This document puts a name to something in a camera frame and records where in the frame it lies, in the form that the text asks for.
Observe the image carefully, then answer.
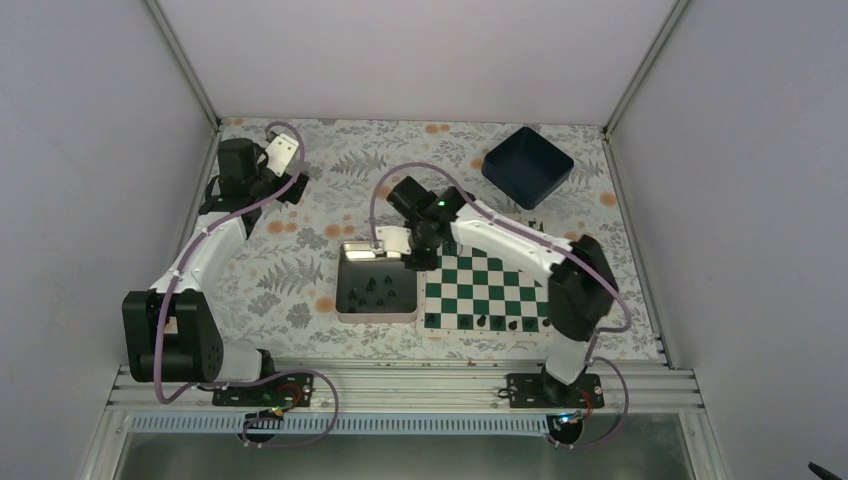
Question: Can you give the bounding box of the metal tin of chess pieces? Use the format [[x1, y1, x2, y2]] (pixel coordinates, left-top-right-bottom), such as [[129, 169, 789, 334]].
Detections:
[[335, 241, 423, 324]]

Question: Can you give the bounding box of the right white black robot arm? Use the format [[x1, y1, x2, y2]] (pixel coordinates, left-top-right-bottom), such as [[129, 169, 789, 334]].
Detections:
[[369, 177, 621, 407]]

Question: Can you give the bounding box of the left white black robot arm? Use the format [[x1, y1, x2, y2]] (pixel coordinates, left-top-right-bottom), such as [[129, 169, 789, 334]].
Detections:
[[122, 134, 309, 405]]

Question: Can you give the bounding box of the green white chess board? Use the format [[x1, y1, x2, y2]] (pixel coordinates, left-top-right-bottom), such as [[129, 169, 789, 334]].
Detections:
[[416, 244, 555, 341]]

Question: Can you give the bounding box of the dark blue square bin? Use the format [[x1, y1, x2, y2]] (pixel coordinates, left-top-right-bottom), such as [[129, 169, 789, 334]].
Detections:
[[482, 126, 575, 210]]

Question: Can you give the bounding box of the floral patterned table mat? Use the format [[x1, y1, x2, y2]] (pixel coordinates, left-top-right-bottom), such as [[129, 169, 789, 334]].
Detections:
[[208, 119, 659, 362]]

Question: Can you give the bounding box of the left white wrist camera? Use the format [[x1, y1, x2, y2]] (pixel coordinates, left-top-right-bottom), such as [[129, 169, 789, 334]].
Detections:
[[265, 134, 300, 177]]

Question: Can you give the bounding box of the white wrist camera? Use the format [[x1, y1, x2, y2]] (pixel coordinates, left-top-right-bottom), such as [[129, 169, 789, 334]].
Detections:
[[265, 134, 300, 177], [372, 226, 412, 256]]

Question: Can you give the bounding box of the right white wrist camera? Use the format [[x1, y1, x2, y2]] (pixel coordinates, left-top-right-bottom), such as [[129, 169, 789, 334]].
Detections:
[[372, 226, 412, 256]]

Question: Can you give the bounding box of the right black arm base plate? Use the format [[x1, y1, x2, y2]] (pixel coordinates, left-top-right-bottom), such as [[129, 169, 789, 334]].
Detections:
[[497, 373, 605, 409]]

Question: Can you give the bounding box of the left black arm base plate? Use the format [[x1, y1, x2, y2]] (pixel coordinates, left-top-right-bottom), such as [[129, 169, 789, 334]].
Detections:
[[212, 372, 314, 409]]

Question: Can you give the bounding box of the aluminium front rail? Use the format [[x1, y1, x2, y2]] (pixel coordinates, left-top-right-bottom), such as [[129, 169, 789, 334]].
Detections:
[[105, 360, 705, 415]]

